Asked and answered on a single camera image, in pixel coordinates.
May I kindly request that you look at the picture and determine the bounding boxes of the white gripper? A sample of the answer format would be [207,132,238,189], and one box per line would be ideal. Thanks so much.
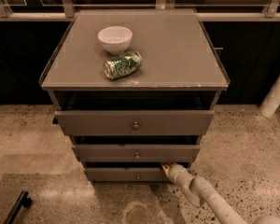
[161,162,192,185]

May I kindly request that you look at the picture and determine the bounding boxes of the grey bottom drawer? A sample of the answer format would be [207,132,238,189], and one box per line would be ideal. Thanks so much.
[85,168,169,182]

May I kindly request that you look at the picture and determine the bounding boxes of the grey drawer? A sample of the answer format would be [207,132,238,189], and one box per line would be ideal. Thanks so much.
[73,145,200,162]
[54,110,214,136]
[85,168,169,182]

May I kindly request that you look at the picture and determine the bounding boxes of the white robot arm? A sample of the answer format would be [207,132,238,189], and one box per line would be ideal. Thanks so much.
[161,75,280,224]

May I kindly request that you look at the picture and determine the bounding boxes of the grey middle drawer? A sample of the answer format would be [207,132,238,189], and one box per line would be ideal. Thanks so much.
[73,145,200,162]

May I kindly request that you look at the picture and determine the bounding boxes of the grey drawer cabinet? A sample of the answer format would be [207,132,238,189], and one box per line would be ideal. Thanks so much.
[40,9,230,172]

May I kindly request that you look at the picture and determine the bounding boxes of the grey top drawer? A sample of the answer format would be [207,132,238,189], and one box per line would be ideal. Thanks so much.
[54,110,214,136]

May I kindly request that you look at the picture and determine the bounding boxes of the green soda can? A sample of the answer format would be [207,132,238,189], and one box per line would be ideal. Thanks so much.
[103,50,142,80]

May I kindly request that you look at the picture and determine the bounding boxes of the white ceramic bowl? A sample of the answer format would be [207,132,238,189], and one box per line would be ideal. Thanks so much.
[98,26,133,54]

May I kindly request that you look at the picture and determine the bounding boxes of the metal window railing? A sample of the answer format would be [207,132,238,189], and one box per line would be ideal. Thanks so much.
[0,0,280,21]

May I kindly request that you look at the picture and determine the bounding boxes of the black bar handle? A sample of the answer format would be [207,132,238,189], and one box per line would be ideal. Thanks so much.
[3,190,32,224]

